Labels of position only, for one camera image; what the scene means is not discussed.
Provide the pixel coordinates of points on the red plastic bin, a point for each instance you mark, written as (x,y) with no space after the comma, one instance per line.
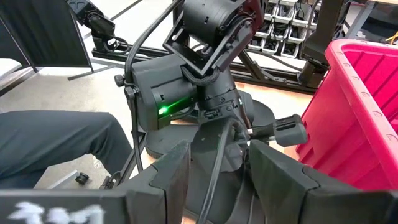
(357,109)

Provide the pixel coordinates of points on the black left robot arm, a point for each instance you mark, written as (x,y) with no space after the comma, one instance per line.
(217,18)

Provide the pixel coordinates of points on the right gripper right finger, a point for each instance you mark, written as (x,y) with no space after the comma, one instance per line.
(280,193)

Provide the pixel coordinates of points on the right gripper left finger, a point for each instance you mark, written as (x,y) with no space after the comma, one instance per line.
(171,186)

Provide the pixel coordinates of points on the black upright panel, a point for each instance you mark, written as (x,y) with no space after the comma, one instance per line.
(40,31)

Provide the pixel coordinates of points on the rack of small parts bins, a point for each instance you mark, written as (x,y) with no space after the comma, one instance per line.
(280,31)

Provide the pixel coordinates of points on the person's leg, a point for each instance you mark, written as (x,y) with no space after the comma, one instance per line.
(56,140)

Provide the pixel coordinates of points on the black caster wheel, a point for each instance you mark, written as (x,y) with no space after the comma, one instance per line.
(82,178)

